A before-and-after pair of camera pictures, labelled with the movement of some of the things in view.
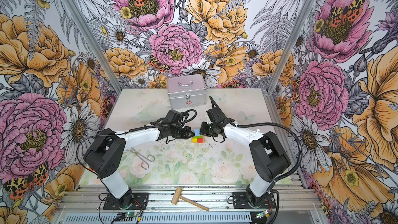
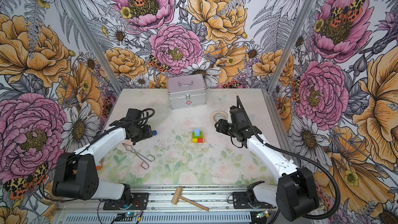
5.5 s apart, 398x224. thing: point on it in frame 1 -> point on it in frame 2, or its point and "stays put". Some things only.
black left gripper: x=187 y=129 -> x=147 y=134
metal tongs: x=144 y=164 stays put
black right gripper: x=202 y=130 -> x=221 y=127
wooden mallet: x=177 y=196 stays put
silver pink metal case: x=186 y=91 stays put
